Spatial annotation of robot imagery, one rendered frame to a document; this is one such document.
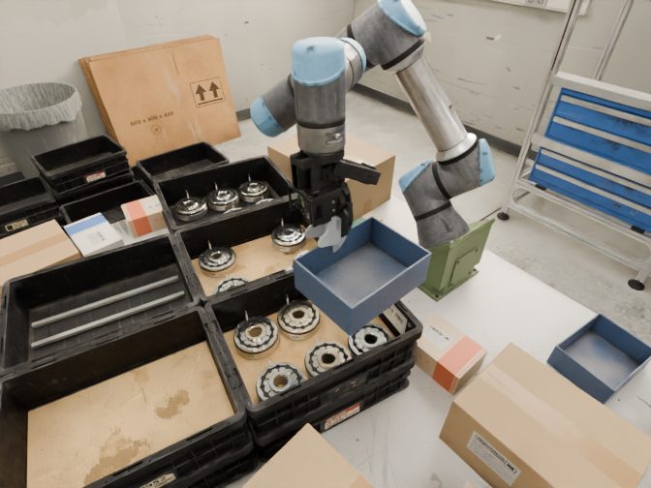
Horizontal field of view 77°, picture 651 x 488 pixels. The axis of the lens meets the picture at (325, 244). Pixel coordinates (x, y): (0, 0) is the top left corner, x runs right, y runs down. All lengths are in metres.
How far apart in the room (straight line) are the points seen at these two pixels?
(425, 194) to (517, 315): 0.45
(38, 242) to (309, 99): 1.05
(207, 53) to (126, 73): 0.66
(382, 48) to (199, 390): 0.87
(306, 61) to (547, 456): 0.78
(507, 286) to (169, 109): 2.96
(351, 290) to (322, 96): 0.35
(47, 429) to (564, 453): 0.98
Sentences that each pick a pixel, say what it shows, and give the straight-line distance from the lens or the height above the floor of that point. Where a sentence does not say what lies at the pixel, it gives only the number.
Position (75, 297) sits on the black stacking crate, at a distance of 1.26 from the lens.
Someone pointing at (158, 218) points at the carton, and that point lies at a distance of 1.59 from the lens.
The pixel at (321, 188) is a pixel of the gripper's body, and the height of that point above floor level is 1.26.
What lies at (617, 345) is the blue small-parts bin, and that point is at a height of 0.71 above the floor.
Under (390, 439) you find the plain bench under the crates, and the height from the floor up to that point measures 0.70.
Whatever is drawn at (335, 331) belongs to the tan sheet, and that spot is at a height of 0.83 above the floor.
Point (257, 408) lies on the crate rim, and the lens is 0.79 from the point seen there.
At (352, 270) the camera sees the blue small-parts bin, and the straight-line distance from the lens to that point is 0.79.
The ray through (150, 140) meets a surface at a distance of 3.64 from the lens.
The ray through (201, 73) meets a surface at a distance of 3.75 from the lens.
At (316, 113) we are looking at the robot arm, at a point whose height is 1.39.
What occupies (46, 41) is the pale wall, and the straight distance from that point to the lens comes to 3.60.
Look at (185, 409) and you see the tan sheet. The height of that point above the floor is 0.83.
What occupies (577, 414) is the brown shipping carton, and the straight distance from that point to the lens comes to 0.99.
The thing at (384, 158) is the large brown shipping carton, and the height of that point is 0.90.
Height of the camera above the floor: 1.62
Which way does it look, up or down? 40 degrees down
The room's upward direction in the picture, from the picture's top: straight up
